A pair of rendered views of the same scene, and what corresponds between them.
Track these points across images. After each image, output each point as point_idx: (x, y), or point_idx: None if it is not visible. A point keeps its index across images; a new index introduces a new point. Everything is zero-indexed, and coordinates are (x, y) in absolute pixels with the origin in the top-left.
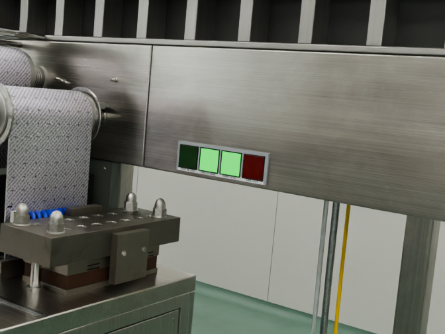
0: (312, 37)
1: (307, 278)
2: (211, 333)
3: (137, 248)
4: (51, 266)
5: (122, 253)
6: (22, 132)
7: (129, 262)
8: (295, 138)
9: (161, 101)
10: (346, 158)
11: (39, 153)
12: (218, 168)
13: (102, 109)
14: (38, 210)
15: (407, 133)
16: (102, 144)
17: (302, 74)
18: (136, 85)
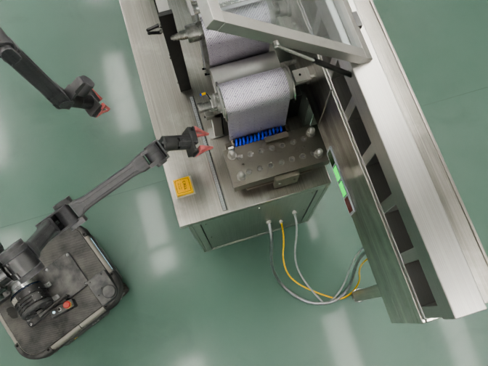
0: (387, 212)
1: None
2: (486, 4)
3: (290, 179)
4: (235, 191)
5: (278, 184)
6: (236, 118)
7: (284, 183)
8: (364, 224)
9: (328, 119)
10: (375, 260)
11: (248, 120)
12: (338, 181)
13: None
14: (250, 133)
15: (394, 294)
16: (306, 89)
17: (375, 216)
18: (322, 94)
